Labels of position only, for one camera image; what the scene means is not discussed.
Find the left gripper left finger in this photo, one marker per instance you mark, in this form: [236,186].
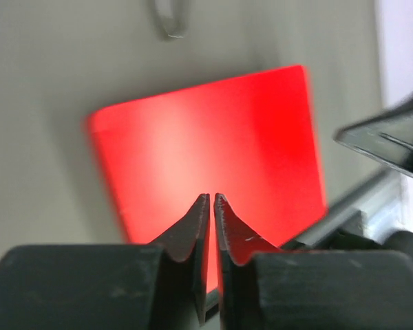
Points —
[159,285]

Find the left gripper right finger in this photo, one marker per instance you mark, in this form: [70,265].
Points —
[354,284]

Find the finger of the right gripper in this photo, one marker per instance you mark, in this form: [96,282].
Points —
[386,138]

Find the red box lid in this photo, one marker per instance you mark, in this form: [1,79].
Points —
[251,138]

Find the metal tongs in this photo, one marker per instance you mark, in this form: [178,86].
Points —
[171,17]

